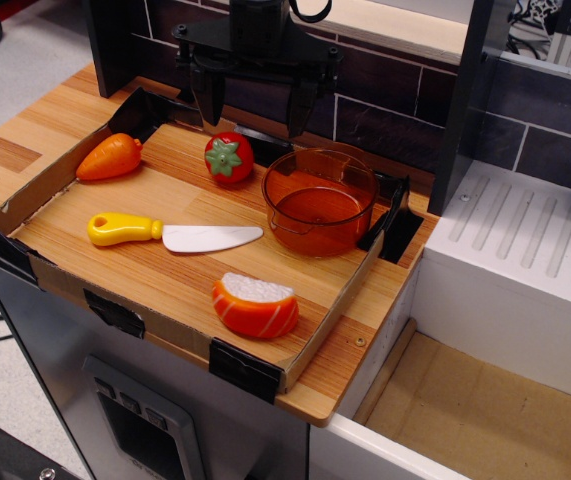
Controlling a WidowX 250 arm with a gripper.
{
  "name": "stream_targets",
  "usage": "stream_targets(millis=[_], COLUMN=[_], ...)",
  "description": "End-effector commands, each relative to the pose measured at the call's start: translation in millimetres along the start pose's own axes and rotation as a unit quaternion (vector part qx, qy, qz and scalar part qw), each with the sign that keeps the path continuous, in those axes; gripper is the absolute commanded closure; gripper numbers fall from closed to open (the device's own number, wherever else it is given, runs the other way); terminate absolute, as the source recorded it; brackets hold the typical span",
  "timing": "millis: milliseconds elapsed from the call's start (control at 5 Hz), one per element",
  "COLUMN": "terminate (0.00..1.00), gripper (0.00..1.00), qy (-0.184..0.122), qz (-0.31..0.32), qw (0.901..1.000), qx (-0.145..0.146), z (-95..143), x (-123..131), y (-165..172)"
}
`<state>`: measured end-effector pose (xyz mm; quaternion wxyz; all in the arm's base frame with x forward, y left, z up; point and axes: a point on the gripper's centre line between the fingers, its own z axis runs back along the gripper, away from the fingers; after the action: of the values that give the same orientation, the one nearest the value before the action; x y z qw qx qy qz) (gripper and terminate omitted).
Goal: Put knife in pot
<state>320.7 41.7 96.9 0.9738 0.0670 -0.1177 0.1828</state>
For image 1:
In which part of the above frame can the dark grey shelf post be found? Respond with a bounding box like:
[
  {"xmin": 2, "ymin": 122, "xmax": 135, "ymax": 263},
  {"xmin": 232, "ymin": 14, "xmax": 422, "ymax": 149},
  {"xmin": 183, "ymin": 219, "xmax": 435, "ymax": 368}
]
[{"xmin": 428, "ymin": 1, "xmax": 515, "ymax": 215}]

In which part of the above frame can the white toy sink unit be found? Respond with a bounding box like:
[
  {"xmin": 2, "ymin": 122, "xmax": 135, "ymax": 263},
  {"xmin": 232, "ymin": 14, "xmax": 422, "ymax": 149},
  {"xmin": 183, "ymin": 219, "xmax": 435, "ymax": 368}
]
[{"xmin": 309, "ymin": 163, "xmax": 571, "ymax": 479}]

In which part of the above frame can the red toy tomato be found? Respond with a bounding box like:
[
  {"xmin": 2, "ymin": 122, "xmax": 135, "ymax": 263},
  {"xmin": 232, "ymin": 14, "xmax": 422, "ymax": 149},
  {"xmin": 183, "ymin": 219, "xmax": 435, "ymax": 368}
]
[{"xmin": 204, "ymin": 132, "xmax": 255, "ymax": 184}]

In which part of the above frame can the toy salmon sushi piece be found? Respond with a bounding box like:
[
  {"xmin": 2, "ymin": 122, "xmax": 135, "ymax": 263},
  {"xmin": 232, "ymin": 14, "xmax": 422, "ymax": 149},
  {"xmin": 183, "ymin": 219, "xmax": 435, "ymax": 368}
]
[{"xmin": 212, "ymin": 273, "xmax": 299, "ymax": 339}]

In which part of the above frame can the orange toy carrot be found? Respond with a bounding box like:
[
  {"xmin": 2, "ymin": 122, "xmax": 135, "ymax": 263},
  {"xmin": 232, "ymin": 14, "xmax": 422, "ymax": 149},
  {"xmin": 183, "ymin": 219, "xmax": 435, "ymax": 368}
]
[{"xmin": 76, "ymin": 133, "xmax": 143, "ymax": 181}]

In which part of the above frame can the orange transparent plastic pot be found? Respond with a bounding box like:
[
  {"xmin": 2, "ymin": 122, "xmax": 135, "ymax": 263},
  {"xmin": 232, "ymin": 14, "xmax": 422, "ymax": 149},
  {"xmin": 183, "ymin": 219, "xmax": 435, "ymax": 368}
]
[{"xmin": 262, "ymin": 148, "xmax": 380, "ymax": 257}]

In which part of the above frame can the cardboard fence with black tape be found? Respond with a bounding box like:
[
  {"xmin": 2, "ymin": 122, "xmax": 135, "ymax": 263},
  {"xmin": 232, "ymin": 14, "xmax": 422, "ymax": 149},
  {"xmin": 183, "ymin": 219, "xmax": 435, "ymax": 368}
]
[{"xmin": 0, "ymin": 89, "xmax": 435, "ymax": 423}]

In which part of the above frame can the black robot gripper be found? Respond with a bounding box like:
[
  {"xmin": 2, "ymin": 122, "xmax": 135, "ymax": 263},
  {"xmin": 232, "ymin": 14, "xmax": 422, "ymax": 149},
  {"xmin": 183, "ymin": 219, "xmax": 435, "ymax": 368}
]
[{"xmin": 172, "ymin": 1, "xmax": 342, "ymax": 138}]

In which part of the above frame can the grey toy oven front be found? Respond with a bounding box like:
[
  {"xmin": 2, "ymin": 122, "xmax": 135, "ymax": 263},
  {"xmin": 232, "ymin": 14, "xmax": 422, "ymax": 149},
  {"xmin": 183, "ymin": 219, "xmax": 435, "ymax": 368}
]
[{"xmin": 80, "ymin": 353, "xmax": 207, "ymax": 480}]

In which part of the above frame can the yellow handled white toy knife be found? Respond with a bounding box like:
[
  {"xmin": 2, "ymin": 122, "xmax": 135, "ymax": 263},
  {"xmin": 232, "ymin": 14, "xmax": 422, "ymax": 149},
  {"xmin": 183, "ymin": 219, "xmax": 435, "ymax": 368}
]
[{"xmin": 87, "ymin": 212, "xmax": 263, "ymax": 254}]

